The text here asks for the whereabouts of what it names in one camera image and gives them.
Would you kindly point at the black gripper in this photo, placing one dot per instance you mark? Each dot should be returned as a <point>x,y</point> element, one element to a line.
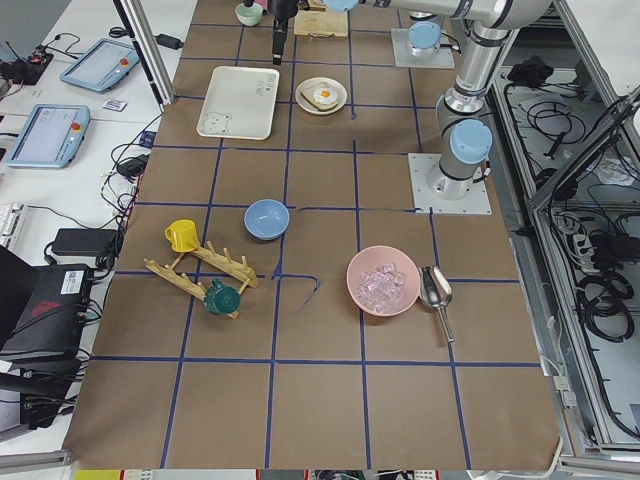
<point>281,8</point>

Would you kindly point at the white bread slice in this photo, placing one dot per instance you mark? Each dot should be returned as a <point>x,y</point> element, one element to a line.
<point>317,5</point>

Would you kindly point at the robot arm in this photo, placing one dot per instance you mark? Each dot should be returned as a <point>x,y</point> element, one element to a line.
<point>466,140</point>
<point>424,39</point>

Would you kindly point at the bread slice on plate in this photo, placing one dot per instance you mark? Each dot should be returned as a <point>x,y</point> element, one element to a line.
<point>307,95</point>

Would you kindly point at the white round plate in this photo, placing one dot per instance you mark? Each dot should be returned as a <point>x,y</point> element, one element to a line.
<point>302,103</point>

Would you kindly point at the wooden cutting board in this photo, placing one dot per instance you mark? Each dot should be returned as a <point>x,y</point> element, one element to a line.
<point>321,24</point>

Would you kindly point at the light green bowl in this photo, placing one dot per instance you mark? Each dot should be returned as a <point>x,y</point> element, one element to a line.
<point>249,15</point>

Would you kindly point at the fried egg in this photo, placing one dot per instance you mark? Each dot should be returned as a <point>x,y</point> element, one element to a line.
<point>324,96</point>

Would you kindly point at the cream bear tray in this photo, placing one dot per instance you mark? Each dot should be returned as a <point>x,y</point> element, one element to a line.
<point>239,103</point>

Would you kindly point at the small power brick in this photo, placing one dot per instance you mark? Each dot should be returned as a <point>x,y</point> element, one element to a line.
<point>168,41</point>

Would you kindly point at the far teach pendant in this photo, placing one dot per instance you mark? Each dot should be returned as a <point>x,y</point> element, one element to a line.
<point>101,67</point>

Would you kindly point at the teach pendant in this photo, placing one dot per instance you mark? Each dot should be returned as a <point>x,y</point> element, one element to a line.
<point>101,67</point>
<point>50,137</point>

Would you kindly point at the blue bowl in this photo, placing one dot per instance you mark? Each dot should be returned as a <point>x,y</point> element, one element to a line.
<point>266,219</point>

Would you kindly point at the yellow mug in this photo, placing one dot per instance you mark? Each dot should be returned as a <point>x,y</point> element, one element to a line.
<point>182,235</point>

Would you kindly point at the near teach pendant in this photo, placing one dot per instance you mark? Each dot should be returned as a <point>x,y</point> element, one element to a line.
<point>50,137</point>

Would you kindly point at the pink bowl with ice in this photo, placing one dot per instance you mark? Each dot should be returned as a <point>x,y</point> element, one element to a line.
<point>383,281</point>

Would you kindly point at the dark green mug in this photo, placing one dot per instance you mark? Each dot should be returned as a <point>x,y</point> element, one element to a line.
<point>221,299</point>

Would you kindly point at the black power adapter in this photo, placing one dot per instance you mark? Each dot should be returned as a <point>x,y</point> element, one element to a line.
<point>78,242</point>

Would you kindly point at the metal scoop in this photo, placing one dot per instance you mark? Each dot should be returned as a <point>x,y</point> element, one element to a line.
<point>436,294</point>

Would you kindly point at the black computer box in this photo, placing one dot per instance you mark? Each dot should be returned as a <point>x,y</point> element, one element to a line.
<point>42,308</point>

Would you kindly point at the aluminium frame post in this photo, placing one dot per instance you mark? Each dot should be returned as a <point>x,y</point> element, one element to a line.
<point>135,22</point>

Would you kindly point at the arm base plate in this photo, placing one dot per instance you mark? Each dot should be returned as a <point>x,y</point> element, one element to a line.
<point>434,192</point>
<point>407,56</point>

